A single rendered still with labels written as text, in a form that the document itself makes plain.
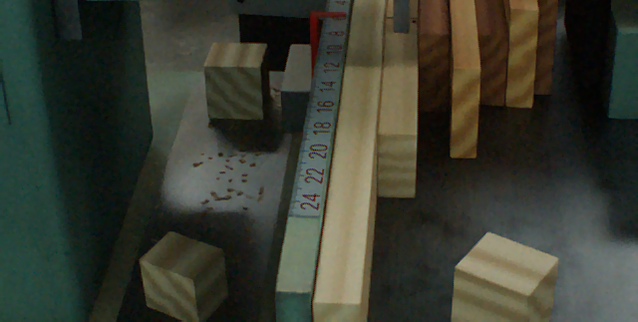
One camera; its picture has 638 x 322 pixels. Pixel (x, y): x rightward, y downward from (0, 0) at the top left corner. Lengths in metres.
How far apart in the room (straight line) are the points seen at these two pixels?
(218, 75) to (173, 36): 1.92
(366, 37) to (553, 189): 0.14
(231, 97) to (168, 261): 0.22
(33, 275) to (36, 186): 0.06
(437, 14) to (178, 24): 2.17
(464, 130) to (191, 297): 0.18
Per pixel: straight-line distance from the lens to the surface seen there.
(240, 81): 0.85
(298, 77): 0.81
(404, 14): 0.65
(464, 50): 0.62
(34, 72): 0.58
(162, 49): 2.71
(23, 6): 0.57
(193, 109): 0.88
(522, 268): 0.50
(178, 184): 0.80
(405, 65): 0.64
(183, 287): 0.66
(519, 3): 0.66
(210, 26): 2.80
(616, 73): 0.67
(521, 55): 0.67
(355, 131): 0.56
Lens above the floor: 1.25
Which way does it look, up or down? 33 degrees down
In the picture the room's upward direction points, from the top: 1 degrees counter-clockwise
